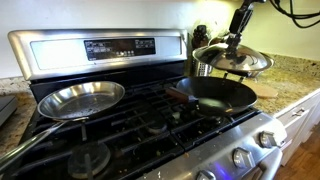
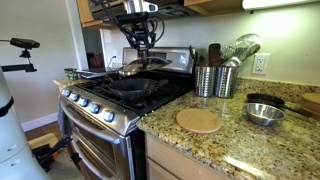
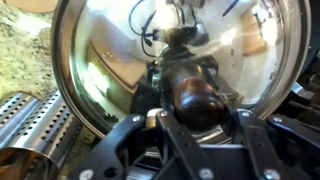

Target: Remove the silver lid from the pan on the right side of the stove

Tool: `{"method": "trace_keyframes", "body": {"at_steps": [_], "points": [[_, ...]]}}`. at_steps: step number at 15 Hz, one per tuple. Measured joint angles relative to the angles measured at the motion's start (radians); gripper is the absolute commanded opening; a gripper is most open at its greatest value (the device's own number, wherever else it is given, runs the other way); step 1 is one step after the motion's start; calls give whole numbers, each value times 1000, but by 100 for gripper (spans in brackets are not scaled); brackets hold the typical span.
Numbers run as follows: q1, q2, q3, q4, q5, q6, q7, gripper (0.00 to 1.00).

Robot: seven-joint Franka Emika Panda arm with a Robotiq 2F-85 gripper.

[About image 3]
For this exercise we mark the silver lid with dark knob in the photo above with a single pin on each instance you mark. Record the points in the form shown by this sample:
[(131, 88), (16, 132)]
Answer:
[(110, 66)]

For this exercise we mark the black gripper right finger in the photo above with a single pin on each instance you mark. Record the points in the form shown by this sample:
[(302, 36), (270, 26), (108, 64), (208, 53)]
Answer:
[(260, 146)]

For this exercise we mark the perforated steel utensil holder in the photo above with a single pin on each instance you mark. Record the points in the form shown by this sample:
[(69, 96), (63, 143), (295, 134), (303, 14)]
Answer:
[(36, 123)]

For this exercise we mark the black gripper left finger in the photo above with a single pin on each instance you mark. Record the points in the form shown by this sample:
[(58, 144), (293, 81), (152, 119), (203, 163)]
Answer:
[(173, 146)]

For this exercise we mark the round wooden board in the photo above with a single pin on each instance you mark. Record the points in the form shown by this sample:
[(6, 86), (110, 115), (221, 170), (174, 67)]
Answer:
[(31, 5)]

